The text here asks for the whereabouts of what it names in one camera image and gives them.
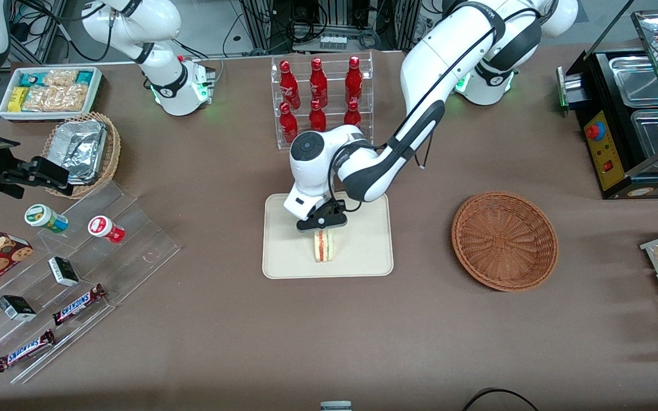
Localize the brown wicker basket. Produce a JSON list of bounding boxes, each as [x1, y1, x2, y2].
[[451, 191, 559, 292]]

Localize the black floor cable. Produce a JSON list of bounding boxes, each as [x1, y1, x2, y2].
[[462, 388, 541, 411]]

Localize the light wicker basket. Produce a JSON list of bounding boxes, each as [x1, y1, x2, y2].
[[42, 111, 122, 200]]

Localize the white plastic snack bin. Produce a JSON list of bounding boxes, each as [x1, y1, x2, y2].
[[0, 66, 105, 123]]

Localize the clear acrylic bottle rack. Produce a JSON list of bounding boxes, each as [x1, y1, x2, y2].
[[271, 50, 374, 151]]

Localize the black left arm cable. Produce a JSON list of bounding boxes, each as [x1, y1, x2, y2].
[[332, 11, 541, 213]]

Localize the stacked aluminium foil trays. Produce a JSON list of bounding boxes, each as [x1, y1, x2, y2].
[[55, 119, 107, 185]]

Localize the small black box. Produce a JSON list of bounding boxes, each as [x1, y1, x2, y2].
[[0, 295, 38, 322], [48, 257, 81, 287]]

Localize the small clear cracker bag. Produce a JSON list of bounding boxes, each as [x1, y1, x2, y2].
[[43, 69, 79, 88]]

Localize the black food warmer cabinet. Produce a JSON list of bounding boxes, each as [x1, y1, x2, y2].
[[556, 0, 658, 200]]

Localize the clear acrylic stepped display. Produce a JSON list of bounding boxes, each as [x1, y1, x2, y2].
[[0, 182, 182, 385]]

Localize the red cola bottle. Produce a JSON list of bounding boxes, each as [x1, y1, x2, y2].
[[279, 102, 300, 145], [279, 60, 302, 111], [308, 100, 328, 133], [343, 100, 363, 128], [309, 57, 329, 108], [344, 55, 364, 107]]

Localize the triangle sandwich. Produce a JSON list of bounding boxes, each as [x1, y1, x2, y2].
[[313, 229, 337, 264]]

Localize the Snickers chocolate bar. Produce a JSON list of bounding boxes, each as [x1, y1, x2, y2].
[[52, 284, 107, 327], [0, 329, 57, 373]]

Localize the large clear cracker bag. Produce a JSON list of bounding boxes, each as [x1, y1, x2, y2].
[[22, 84, 90, 112]]

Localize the red lid snack cup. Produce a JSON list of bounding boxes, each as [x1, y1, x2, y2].
[[88, 215, 126, 245]]

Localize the green lid snack cup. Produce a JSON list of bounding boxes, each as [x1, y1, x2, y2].
[[25, 204, 70, 235]]

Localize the beige plastic tray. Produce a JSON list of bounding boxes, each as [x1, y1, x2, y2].
[[262, 192, 394, 280]]

